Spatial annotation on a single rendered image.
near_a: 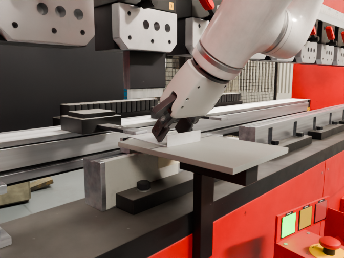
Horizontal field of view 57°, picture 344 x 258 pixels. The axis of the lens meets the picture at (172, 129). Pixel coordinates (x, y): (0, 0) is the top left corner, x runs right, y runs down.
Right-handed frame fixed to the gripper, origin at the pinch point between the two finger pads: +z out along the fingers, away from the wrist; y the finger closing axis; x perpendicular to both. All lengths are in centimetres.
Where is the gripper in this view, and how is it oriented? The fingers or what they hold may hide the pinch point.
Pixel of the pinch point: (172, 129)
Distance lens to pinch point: 62.2
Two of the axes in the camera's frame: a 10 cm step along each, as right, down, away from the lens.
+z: -4.4, 6.7, 6.0
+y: -7.4, 1.1, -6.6
